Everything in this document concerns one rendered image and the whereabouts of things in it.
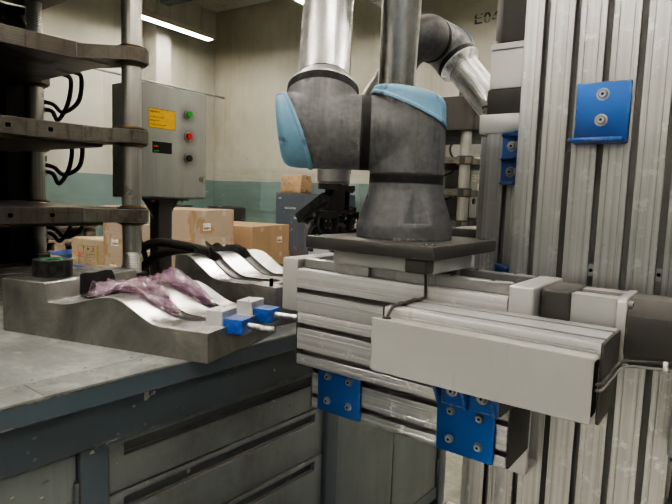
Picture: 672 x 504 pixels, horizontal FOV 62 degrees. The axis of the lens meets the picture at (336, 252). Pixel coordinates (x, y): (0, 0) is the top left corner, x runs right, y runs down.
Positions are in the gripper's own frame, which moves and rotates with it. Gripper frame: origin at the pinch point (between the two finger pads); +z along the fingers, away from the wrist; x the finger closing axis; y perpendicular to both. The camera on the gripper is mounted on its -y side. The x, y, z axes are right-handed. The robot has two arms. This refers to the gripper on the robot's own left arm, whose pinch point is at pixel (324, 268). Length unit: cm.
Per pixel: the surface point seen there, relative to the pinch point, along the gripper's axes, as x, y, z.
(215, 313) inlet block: -34.9, 6.5, 4.7
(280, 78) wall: 530, -640, -198
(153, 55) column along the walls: 355, -740, -216
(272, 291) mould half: -12.7, -3.7, 4.7
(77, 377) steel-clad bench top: -59, 4, 12
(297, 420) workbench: -5.2, -2.4, 36.9
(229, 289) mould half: -14.1, -18.3, 6.3
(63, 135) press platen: -28, -83, -32
